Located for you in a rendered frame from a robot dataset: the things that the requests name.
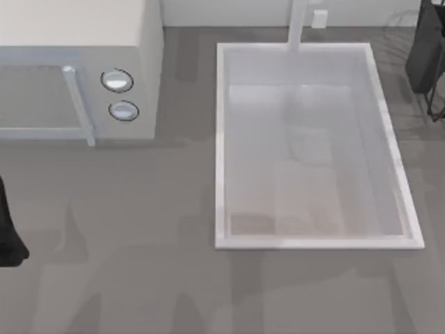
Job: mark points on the pale microwave oven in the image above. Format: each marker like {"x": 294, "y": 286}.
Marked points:
{"x": 45, "y": 31}

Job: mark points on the white sink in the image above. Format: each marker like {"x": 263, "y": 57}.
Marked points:
{"x": 306, "y": 156}

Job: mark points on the tall white tap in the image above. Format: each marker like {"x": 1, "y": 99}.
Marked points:
{"x": 296, "y": 24}

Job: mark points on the small silver microwave knob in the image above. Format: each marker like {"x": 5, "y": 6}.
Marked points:
{"x": 123, "y": 111}

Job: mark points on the white wall socket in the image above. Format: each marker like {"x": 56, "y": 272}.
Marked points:
{"x": 319, "y": 18}

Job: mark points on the large silver microwave knob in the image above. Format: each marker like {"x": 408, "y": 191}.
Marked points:
{"x": 117, "y": 80}

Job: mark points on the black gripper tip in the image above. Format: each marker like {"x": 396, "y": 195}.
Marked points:
{"x": 8, "y": 233}

